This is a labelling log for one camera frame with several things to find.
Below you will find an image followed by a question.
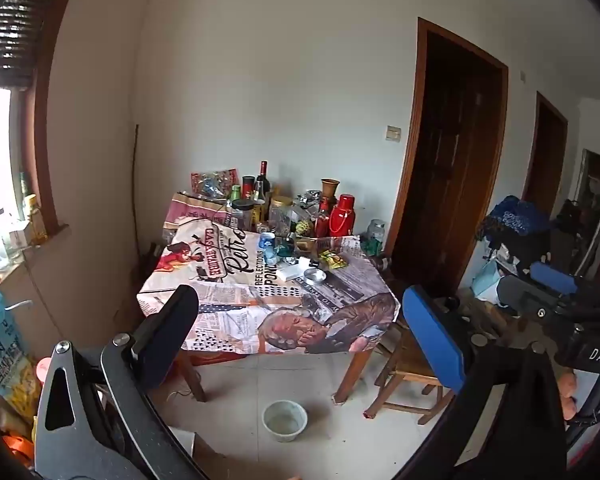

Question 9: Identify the person's right hand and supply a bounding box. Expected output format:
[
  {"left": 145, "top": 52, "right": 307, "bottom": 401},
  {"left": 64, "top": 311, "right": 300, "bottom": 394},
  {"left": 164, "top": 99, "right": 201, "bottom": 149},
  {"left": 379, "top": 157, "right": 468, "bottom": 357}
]
[{"left": 555, "top": 369, "right": 580, "bottom": 423}]

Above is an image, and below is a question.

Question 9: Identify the pink printed sack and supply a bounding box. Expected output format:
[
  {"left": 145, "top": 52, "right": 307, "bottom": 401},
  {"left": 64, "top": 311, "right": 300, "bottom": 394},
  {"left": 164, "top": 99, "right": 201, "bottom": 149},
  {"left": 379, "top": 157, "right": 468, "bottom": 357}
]
[{"left": 164, "top": 192, "right": 231, "bottom": 241}]

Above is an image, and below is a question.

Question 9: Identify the glass jar with gold lid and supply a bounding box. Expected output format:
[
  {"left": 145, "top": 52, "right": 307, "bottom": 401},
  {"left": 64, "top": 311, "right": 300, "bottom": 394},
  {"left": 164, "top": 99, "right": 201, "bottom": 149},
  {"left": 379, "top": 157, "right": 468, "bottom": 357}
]
[{"left": 269, "top": 196, "right": 295, "bottom": 237}]

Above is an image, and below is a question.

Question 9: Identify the window blind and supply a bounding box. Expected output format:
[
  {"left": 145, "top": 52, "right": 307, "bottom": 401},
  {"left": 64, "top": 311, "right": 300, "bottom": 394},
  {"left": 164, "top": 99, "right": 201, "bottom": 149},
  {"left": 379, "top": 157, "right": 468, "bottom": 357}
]
[{"left": 0, "top": 0, "right": 88, "bottom": 91}]

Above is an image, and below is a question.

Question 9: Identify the dark blue cloth bag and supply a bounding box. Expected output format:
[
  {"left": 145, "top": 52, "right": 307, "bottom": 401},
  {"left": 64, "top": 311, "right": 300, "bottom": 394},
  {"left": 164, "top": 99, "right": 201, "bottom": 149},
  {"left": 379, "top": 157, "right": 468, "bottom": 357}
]
[{"left": 477, "top": 195, "right": 551, "bottom": 246}]

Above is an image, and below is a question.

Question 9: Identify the yellow green snack packet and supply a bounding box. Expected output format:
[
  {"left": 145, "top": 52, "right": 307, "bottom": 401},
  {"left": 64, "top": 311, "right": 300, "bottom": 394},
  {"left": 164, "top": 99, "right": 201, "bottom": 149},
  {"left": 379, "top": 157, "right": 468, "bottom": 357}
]
[{"left": 319, "top": 250, "right": 350, "bottom": 270}]

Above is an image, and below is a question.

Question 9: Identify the jar with black lid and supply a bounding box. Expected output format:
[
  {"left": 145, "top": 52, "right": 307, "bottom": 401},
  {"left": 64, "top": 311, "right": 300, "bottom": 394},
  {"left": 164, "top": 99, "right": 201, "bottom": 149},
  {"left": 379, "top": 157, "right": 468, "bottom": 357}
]
[{"left": 230, "top": 199, "right": 255, "bottom": 233}]

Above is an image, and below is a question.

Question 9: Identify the dark wooden door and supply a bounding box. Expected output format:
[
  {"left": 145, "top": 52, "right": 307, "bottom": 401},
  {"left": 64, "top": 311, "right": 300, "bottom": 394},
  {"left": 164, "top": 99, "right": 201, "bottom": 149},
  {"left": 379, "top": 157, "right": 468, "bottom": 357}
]
[
  {"left": 385, "top": 17, "right": 510, "bottom": 296},
  {"left": 522, "top": 91, "right": 569, "bottom": 216}
]

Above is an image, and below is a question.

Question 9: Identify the red thermos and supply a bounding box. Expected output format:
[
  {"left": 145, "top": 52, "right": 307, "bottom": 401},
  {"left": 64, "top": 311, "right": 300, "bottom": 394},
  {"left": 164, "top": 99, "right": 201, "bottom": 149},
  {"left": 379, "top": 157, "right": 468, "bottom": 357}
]
[{"left": 328, "top": 193, "right": 357, "bottom": 237}]

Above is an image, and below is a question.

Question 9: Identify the printed tablecloth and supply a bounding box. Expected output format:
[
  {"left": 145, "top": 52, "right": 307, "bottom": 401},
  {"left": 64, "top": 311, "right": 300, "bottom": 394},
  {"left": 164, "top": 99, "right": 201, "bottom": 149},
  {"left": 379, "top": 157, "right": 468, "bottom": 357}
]
[{"left": 136, "top": 220, "right": 401, "bottom": 356}]

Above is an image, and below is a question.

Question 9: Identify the blue printed sack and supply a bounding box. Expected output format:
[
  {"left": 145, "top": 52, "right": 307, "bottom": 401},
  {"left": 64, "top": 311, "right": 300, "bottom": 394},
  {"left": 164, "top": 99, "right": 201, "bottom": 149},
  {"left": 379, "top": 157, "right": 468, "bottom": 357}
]
[{"left": 0, "top": 290, "right": 37, "bottom": 421}]

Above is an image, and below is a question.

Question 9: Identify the wooden table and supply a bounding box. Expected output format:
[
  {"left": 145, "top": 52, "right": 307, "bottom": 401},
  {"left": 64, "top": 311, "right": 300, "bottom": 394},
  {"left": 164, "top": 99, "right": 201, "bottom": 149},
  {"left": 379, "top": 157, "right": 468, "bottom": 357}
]
[{"left": 145, "top": 195, "right": 396, "bottom": 406}]

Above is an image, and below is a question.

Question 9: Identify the dark wine bottle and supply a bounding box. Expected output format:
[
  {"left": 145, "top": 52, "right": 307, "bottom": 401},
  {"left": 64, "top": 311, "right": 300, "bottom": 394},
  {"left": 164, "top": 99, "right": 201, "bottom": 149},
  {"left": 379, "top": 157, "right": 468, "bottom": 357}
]
[{"left": 256, "top": 160, "right": 272, "bottom": 202}]

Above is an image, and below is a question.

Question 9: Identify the red snack bag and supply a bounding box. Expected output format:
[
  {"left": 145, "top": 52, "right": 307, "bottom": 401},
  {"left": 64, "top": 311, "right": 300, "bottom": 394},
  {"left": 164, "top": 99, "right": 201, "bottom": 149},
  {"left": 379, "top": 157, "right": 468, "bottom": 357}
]
[{"left": 190, "top": 169, "right": 238, "bottom": 198}]

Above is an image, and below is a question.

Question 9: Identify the light blue paper bag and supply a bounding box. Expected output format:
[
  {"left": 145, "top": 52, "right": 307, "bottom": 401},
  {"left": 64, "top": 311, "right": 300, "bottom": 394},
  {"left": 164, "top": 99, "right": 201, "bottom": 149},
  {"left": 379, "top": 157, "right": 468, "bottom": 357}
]
[{"left": 471, "top": 260, "right": 507, "bottom": 306}]

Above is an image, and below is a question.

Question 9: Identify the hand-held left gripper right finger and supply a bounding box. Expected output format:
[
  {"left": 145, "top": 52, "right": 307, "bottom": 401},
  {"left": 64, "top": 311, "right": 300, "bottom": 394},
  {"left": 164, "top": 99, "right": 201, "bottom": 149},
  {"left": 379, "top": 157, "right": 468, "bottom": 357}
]
[{"left": 402, "top": 285, "right": 568, "bottom": 480}]

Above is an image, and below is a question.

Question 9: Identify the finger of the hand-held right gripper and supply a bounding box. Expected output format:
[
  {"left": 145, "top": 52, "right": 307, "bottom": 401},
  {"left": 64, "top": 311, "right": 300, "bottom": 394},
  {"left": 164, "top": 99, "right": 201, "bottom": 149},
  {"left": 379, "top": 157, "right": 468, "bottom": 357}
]
[
  {"left": 496, "top": 275, "right": 581, "bottom": 331},
  {"left": 529, "top": 261, "right": 600, "bottom": 314}
]

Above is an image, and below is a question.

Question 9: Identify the red sauce bottle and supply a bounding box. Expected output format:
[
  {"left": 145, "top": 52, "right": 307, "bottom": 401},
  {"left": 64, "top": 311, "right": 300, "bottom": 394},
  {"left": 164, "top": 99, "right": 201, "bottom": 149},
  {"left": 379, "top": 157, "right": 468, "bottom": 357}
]
[{"left": 314, "top": 197, "right": 331, "bottom": 237}]

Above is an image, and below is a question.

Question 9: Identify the wooden stool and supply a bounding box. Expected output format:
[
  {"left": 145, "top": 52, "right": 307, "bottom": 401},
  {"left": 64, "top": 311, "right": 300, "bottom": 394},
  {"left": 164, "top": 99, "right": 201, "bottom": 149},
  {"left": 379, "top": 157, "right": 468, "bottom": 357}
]
[{"left": 362, "top": 310, "right": 456, "bottom": 428}]

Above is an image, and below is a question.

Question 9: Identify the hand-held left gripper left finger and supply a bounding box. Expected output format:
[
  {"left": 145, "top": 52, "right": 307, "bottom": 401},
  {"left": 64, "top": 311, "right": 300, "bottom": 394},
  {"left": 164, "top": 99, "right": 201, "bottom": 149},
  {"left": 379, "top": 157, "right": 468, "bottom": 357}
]
[{"left": 32, "top": 284, "right": 211, "bottom": 480}]

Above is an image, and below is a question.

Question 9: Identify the row of windowsill bottles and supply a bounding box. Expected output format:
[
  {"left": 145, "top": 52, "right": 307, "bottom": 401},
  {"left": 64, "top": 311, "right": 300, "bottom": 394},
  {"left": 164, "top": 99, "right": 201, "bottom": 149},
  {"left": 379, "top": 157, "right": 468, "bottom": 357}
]
[{"left": 0, "top": 172, "right": 48, "bottom": 271}]

